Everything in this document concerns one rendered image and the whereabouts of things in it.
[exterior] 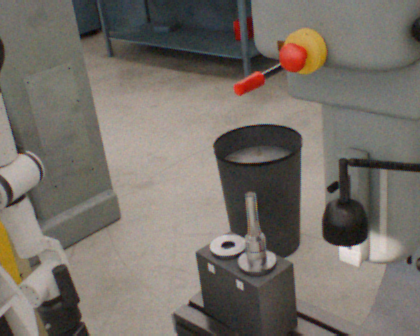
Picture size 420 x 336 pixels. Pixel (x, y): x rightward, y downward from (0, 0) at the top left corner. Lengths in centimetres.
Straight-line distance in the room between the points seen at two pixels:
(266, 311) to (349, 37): 80
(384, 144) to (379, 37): 25
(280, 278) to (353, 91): 61
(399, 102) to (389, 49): 13
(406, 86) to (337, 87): 12
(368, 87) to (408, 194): 21
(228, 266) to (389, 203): 52
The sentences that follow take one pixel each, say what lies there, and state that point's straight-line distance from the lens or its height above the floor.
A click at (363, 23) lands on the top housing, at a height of 180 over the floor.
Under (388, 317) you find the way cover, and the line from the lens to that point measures 170.
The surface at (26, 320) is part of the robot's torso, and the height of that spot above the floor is 123.
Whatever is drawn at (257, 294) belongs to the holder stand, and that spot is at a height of 113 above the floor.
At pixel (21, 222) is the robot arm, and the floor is 136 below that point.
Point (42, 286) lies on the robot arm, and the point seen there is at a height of 121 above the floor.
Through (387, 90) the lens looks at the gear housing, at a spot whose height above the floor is 168.
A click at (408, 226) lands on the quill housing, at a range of 112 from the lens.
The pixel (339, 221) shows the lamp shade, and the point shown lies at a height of 149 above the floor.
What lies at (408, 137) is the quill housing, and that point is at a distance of 104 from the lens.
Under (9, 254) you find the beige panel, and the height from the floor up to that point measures 62.
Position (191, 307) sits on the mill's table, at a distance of 169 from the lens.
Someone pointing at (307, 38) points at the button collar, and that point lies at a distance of 87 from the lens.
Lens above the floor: 202
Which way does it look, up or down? 27 degrees down
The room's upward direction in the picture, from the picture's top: 8 degrees counter-clockwise
